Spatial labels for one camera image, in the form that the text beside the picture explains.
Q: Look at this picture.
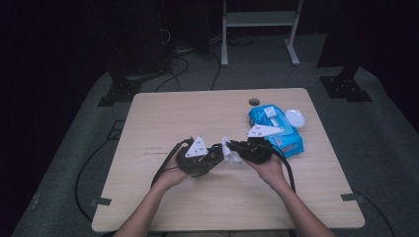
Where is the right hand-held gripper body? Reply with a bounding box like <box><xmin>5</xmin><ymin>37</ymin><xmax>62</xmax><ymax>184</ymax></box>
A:
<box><xmin>238</xmin><ymin>123</ymin><xmax>285</xmax><ymax>165</ymax></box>

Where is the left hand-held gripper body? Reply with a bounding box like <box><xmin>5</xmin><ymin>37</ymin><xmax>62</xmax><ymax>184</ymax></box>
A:
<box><xmin>175</xmin><ymin>134</ymin><xmax>215</xmax><ymax>179</ymax></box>

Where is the white wet wipe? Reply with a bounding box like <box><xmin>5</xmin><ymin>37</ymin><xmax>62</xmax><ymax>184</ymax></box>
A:
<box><xmin>220</xmin><ymin>136</ymin><xmax>244</xmax><ymax>165</ymax></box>
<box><xmin>262</xmin><ymin>105</ymin><xmax>282</xmax><ymax>126</ymax></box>

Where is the blue wet wipes pack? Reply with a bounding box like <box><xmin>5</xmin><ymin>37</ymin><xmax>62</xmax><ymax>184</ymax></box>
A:
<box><xmin>248</xmin><ymin>104</ymin><xmax>306</xmax><ymax>159</ymax></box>

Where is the person's left hand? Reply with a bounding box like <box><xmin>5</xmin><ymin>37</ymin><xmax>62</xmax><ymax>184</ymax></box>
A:
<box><xmin>151</xmin><ymin>157</ymin><xmax>191</xmax><ymax>192</ymax></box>

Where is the person's right hand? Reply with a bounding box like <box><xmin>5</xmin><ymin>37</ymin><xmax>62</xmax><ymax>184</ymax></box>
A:
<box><xmin>243</xmin><ymin>152</ymin><xmax>291</xmax><ymax>194</ymax></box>

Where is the white wet wipe in pack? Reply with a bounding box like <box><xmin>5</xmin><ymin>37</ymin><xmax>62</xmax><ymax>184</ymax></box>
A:
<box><xmin>262</xmin><ymin>105</ymin><xmax>282</xmax><ymax>126</ymax></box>

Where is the grey tape strip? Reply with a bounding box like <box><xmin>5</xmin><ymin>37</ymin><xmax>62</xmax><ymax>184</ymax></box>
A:
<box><xmin>90</xmin><ymin>197</ymin><xmax>113</xmax><ymax>207</ymax></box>
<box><xmin>340</xmin><ymin>193</ymin><xmax>364</xmax><ymax>202</ymax></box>

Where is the black stand base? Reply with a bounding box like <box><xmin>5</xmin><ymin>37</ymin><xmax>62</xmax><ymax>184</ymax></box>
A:
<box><xmin>98</xmin><ymin>77</ymin><xmax>143</xmax><ymax>108</ymax></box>
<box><xmin>319</xmin><ymin>65</ymin><xmax>374</xmax><ymax>103</ymax></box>

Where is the white metal stand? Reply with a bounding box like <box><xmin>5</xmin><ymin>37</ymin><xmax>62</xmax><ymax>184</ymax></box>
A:
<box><xmin>220</xmin><ymin>0</ymin><xmax>304</xmax><ymax>67</ymax></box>

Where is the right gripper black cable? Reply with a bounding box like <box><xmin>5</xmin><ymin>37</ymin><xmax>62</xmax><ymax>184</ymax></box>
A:
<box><xmin>271</xmin><ymin>147</ymin><xmax>296</xmax><ymax>195</ymax></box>

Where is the black floor cable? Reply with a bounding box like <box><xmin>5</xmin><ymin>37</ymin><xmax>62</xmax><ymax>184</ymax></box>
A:
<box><xmin>74</xmin><ymin>137</ymin><xmax>115</xmax><ymax>222</ymax></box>
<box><xmin>352</xmin><ymin>189</ymin><xmax>396</xmax><ymax>237</ymax></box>

